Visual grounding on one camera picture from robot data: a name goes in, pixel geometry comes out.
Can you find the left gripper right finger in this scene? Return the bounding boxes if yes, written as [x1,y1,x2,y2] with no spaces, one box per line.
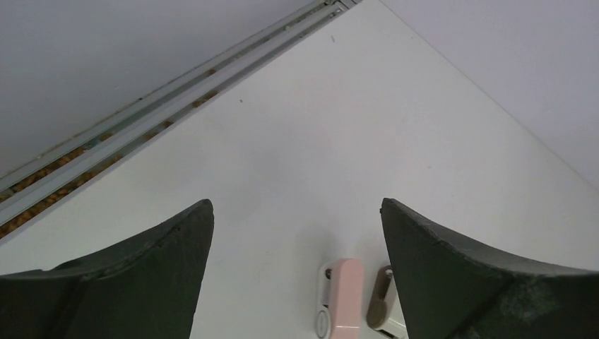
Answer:
[380,198,598,338]

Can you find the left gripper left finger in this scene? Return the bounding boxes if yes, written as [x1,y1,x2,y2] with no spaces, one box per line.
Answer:
[1,199,214,338]

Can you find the tan stapler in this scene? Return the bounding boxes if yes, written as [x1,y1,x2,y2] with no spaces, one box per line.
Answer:
[366,265,408,339]

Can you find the pink stapler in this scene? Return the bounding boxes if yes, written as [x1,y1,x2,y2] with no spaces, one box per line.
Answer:
[314,258,364,339]

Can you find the left aluminium table rail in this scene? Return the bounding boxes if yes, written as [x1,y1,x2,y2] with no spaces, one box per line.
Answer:
[1,1,355,237]

